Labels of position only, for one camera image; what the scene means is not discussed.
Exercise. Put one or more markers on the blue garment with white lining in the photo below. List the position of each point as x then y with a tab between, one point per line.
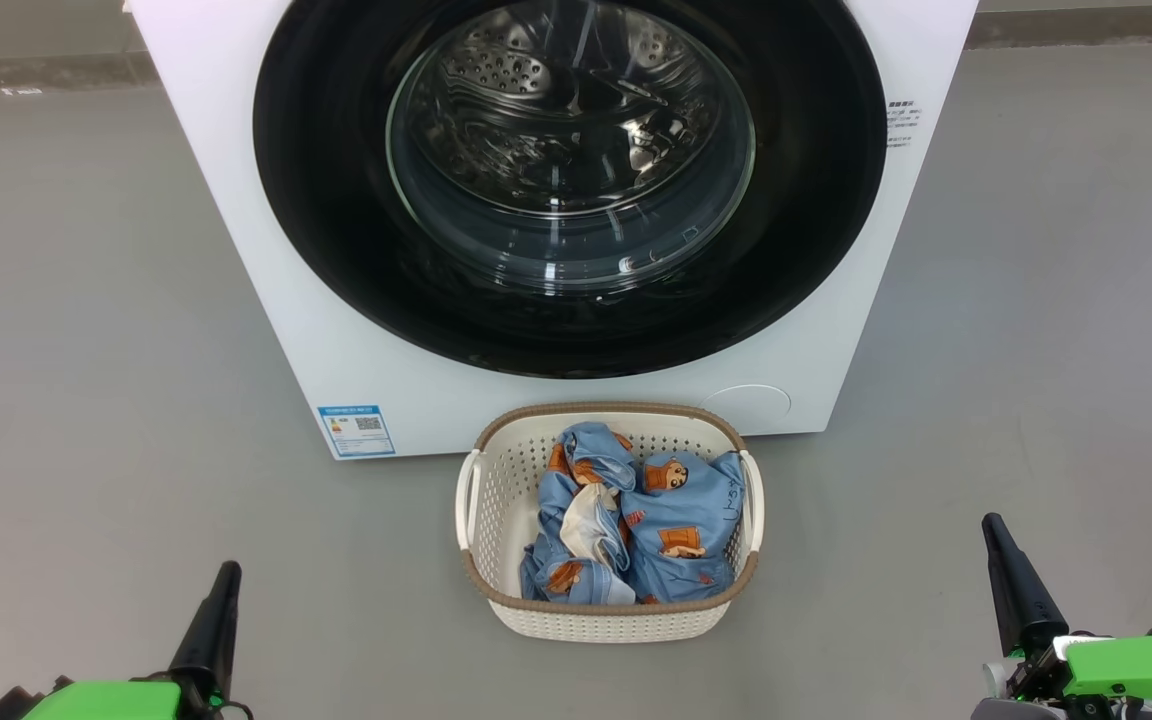
556	500

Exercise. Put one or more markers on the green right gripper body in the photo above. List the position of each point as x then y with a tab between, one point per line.
1126	665

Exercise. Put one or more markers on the blue bear print garment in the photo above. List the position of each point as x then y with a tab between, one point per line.
681	515

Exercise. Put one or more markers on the black round glass washer door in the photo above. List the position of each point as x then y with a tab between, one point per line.
336	250

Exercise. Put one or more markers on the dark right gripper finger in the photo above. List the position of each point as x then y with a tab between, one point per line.
1021	595

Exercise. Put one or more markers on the cream laundry basket brown rim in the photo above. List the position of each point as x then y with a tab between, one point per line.
501	480

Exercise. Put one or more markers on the white front-load washing machine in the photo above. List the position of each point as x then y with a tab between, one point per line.
226	200

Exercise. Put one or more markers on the blue energy label sticker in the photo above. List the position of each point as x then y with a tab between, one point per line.
356	430

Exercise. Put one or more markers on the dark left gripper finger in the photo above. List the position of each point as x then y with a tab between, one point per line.
208	635

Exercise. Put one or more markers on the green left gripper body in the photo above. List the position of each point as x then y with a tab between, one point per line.
106	702

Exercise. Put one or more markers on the small printed text sticker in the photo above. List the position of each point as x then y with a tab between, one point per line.
902	122

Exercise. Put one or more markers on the round white filter cover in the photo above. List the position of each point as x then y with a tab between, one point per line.
746	405

